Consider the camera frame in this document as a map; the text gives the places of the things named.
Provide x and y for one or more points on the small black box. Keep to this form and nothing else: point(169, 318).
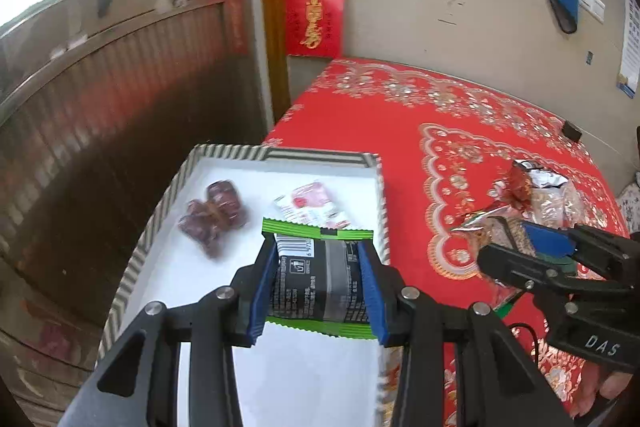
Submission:
point(571, 131)

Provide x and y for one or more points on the silver foil snack packet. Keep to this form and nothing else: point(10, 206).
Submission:
point(545, 177)

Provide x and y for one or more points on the green black snack packet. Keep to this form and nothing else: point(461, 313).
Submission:
point(320, 277)

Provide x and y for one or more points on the brown date packet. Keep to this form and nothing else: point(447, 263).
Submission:
point(200, 227)
point(225, 202)

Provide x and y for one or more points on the wooden door frame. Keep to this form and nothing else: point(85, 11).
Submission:
point(274, 7)

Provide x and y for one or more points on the red gold wall hanging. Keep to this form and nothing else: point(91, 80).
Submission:
point(312, 14)

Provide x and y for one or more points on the white wall calendar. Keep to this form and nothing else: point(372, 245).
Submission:
point(631, 47)

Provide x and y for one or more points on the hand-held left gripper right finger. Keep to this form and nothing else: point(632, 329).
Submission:
point(370, 292)

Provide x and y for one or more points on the red floral tablecloth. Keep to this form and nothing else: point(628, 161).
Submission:
point(400, 122)

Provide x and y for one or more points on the pink snack packet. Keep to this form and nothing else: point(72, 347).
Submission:
point(310, 202)

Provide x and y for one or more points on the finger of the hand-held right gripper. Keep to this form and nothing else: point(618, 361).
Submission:
point(520, 269)
point(545, 239)

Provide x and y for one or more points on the striped cardboard box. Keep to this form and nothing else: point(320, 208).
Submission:
point(310, 387)

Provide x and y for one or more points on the red gold snack packet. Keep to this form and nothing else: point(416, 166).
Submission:
point(515, 189)

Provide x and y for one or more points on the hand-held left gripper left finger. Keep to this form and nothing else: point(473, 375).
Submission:
point(265, 287)

